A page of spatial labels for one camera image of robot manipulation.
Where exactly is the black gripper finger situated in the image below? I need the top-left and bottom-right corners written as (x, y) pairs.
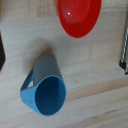
top-left (0, 30), bottom-right (7, 72)

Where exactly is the blue ceramic mug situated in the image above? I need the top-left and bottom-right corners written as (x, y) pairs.
top-left (19, 54), bottom-right (67, 117)

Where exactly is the red bowl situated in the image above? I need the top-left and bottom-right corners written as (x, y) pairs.
top-left (57, 0), bottom-right (102, 39)

